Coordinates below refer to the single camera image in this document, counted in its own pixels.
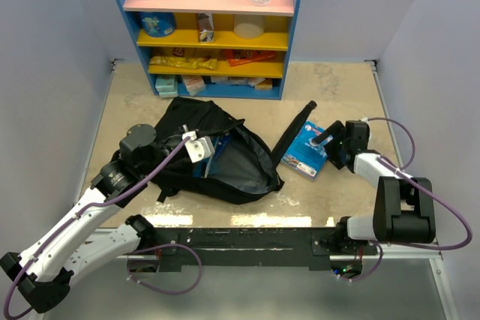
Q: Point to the blue shelf unit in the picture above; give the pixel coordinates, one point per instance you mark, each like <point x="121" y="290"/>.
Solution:
<point x="214" y="48"/>

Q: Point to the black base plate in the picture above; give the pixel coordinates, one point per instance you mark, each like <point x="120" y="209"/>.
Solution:
<point x="312" y="248"/>

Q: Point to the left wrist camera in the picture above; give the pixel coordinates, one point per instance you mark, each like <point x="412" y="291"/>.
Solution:
<point x="198" y="147"/>

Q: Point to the small carton box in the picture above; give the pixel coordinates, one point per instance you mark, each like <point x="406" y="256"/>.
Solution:
<point x="205" y="27"/>

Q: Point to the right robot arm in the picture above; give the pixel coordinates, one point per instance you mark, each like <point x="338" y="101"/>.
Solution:
<point x="403" y="213"/>

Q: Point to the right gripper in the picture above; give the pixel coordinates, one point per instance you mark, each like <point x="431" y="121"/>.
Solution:
<point x="336" y="131"/>

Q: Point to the white round container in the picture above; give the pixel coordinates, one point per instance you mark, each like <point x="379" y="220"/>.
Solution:
<point x="249" y="26"/>

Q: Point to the light blue hardcover book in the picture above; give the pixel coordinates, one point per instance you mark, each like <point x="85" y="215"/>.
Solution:
<point x="207" y="166"/>

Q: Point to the teal tissue pack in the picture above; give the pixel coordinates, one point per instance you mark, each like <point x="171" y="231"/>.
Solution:
<point x="166" y="86"/>

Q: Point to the blue children's book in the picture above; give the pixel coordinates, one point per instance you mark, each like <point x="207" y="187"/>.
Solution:
<point x="304" y="155"/>

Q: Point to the yellow soap pack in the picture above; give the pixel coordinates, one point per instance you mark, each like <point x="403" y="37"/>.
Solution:
<point x="265" y="85"/>

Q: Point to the orange snack box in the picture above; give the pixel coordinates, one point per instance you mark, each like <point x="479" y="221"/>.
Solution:
<point x="237" y="57"/>

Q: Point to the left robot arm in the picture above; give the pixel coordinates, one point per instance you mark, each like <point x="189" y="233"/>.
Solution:
<point x="45" y="272"/>

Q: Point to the white wrapped packs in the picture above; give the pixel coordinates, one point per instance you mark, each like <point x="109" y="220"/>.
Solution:
<point x="235" y="80"/>

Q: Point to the blue round can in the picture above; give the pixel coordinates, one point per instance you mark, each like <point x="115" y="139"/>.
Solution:
<point x="158" y="24"/>

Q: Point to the pink tissue pack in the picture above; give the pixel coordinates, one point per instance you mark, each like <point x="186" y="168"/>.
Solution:
<point x="194" y="84"/>

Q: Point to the black backpack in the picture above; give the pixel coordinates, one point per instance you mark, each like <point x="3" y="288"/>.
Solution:
<point x="246" y="169"/>

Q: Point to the yellow chips bag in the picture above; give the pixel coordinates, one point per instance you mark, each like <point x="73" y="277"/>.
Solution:
<point x="185" y="58"/>

